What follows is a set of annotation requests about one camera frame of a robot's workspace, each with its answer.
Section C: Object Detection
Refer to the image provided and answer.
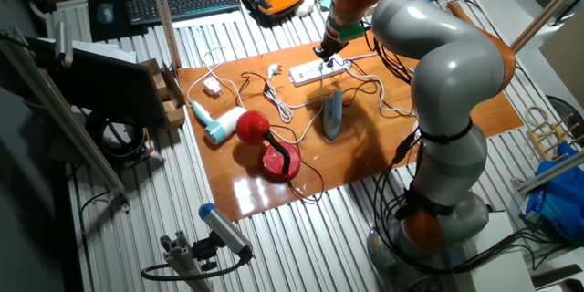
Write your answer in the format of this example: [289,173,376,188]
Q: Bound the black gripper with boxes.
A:
[312,31,350,64]

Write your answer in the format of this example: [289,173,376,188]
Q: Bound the white power strip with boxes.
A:
[287,53,347,88]

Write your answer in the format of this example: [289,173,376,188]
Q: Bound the white rounded plastic device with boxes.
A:
[294,0,316,18]

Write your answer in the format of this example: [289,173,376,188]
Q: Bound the light blue clothes iron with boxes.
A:
[322,89,344,141]

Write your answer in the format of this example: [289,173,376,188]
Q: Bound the red desk lamp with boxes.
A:
[235,109,302,183]

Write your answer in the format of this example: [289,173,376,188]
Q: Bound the glossy wooden board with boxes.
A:
[176,8,526,224]

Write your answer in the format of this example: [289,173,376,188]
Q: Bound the white and blue hair dryer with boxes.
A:
[190,99,248,145]

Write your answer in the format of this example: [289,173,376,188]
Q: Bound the brown wooden stick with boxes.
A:
[446,0,475,26]

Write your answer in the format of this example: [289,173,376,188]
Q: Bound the black computer keyboard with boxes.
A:
[125,0,242,27]

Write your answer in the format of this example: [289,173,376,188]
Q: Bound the black mouse pad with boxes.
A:
[86,0,150,43]

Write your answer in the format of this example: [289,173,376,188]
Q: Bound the black flat monitor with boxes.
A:
[25,35,172,131]

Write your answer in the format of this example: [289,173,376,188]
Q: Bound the grey computer mouse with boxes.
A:
[96,2,115,26]

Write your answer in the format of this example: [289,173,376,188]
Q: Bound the wooden peg rack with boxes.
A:
[527,112,584,162]

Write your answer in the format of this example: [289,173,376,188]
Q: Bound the short aluminium profile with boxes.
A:
[159,231,215,292]

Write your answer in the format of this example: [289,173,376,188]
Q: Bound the white box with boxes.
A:
[455,212,537,292]

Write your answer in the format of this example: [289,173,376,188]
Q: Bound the blue plastic bag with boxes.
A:
[519,141,584,243]

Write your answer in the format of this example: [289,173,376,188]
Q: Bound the green wrist flange ring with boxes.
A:
[326,13,367,42]

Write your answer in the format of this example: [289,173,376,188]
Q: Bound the thin black lamp cord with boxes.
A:
[326,57,389,109]

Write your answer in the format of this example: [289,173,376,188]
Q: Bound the braided iron cord white plug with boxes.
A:
[263,62,328,124]

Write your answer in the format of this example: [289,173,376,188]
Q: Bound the black cord with black plug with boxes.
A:
[235,69,326,205]

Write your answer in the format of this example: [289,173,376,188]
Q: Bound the grey power strip cord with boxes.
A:
[341,52,417,118]

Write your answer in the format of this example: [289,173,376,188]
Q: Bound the white cord square plug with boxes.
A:
[185,45,243,109]

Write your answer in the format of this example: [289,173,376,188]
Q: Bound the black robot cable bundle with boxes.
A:
[360,0,562,275]

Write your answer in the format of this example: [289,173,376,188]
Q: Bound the beige frame post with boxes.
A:
[145,0,183,73]
[509,0,584,54]

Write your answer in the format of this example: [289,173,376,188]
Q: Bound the silver camera with blue cap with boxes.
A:
[198,203,255,259]

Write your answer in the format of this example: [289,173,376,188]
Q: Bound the black coiled cable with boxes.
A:
[84,111,154,168]

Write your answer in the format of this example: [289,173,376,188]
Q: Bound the grey depth camera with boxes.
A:
[54,20,74,68]

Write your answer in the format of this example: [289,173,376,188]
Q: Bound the black camera cable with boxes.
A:
[140,255,250,283]

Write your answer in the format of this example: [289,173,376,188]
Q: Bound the long aluminium frame bar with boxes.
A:
[0,26,131,214]

